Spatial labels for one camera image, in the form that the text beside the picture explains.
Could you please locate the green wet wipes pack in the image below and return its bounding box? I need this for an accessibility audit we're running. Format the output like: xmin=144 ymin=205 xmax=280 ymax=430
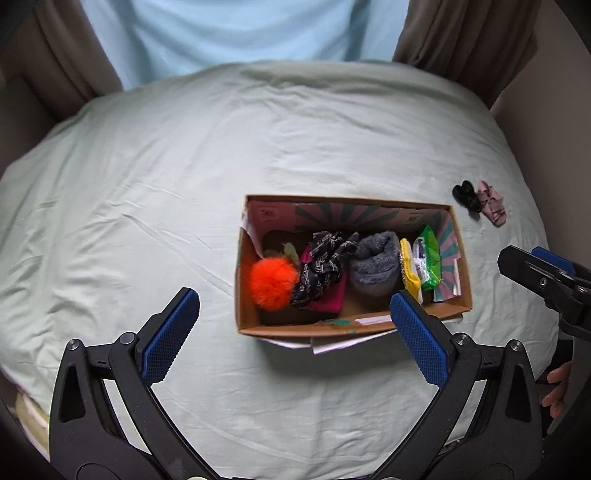
xmin=412 ymin=225 xmax=442 ymax=291

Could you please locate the yellow framed round mirror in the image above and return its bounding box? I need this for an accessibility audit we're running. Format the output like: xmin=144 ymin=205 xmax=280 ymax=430
xmin=400 ymin=238 xmax=423 ymax=304

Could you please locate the black patterned scrunchie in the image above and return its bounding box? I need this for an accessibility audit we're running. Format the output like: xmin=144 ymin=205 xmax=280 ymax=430
xmin=290 ymin=231 xmax=360 ymax=309

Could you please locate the orange fluffy pompom toy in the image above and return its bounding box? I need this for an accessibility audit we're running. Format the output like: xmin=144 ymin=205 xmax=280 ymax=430
xmin=249 ymin=242 xmax=300 ymax=312

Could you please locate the person right hand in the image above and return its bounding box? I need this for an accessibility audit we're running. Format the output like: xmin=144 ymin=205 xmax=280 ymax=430
xmin=541 ymin=361 xmax=572 ymax=419

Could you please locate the pink hair bow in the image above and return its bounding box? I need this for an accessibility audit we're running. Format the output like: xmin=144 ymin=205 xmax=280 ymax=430
xmin=476 ymin=180 xmax=507 ymax=227

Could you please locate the grey fuzzy rolled sock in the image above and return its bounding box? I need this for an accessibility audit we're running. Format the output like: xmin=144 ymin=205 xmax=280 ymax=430
xmin=349 ymin=231 xmax=401 ymax=297

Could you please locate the pink pouch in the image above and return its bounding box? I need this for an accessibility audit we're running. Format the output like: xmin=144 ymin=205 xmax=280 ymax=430
xmin=291 ymin=244 xmax=346 ymax=314

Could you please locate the cardboard box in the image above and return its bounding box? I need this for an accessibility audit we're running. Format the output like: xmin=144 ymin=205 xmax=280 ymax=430
xmin=235 ymin=195 xmax=473 ymax=350

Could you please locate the brown right curtain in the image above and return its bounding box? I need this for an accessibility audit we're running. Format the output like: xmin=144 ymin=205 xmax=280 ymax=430
xmin=393 ymin=0 xmax=541 ymax=107

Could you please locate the brown curtain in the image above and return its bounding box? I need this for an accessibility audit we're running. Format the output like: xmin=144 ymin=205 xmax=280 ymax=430
xmin=393 ymin=0 xmax=541 ymax=107
xmin=0 ymin=0 xmax=125 ymax=121

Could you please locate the brown left curtain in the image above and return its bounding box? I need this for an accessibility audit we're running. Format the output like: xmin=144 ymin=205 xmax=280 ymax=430
xmin=0 ymin=0 xmax=125 ymax=121

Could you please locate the light blue hanging sheet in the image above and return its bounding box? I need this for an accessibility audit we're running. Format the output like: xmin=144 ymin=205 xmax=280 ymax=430
xmin=82 ymin=0 xmax=409 ymax=90

